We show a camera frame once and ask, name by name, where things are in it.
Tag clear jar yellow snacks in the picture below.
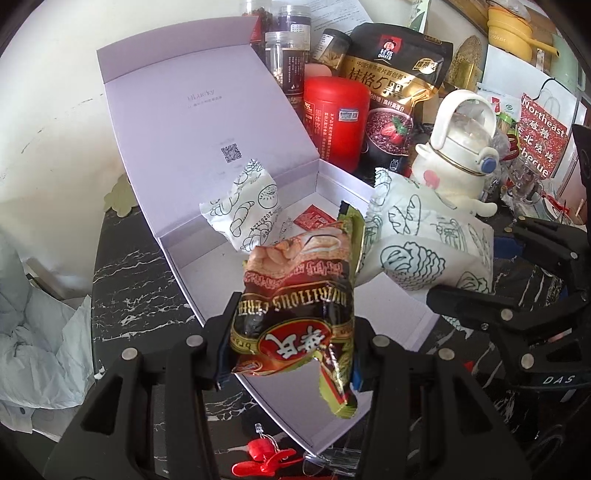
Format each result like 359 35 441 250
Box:
310 28 352 70

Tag clear jar purple label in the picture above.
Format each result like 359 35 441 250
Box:
277 4 311 35

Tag black oat bag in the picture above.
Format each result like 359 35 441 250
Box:
339 22 454 178

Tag clear jar red contents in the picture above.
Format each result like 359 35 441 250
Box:
241 0 274 44

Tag brown cereal packet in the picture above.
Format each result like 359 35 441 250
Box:
229 200 365 418

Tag red candy packet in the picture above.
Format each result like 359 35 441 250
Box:
294 206 335 230

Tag white cartoon water bottle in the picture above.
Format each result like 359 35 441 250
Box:
409 89 502 217

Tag light blue puffer jacket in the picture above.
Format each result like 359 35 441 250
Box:
0 231 95 435

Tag white paper bag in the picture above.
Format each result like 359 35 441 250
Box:
478 44 578 153

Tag mint green kettle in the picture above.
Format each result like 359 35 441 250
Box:
551 32 581 88

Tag printed paper sheet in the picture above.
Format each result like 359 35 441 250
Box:
308 0 370 28

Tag green white snack packet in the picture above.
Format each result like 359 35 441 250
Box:
489 95 520 117

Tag white pastry packet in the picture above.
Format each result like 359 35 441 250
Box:
199 159 289 254
358 167 494 292

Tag lavender gift box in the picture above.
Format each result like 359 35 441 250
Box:
96 42 441 455

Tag red tin canister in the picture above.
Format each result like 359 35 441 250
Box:
302 76 371 174

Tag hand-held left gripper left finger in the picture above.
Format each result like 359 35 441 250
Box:
44 295 241 480

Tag red printed sign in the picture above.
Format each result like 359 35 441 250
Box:
517 92 568 178

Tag clear jar brown label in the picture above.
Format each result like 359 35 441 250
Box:
264 31 309 109

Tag green flower-shaped coaster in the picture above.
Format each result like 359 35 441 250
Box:
102 187 139 217

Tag gold woven round mat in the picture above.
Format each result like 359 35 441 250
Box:
450 36 483 90

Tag yellow pot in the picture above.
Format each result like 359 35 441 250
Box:
487 4 555 58

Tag glass mug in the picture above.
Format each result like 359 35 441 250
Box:
505 157 546 213

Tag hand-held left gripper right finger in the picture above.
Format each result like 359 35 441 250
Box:
348 316 550 480

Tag small clear led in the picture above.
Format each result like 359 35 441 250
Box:
253 422 278 450

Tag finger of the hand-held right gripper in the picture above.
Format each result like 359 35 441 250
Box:
427 284 583 370
508 217 591 287

